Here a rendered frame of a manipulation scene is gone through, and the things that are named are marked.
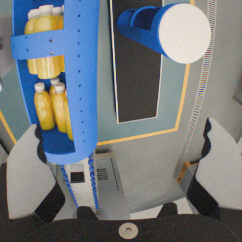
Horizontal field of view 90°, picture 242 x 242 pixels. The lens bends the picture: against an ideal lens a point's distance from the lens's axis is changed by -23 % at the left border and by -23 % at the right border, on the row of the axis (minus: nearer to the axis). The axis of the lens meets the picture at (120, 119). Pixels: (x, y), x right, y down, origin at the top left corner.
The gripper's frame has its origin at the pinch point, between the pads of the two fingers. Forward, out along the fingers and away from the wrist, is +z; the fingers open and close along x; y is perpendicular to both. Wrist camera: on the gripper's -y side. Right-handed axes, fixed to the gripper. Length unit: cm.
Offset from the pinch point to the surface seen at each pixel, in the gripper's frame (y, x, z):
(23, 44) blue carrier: -7.8, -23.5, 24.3
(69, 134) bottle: 27, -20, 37
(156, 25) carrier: -12, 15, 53
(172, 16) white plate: -16, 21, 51
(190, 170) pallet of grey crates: 240, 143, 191
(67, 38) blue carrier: -7.1, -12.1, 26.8
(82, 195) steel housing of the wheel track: 121, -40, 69
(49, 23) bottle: -12.0, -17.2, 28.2
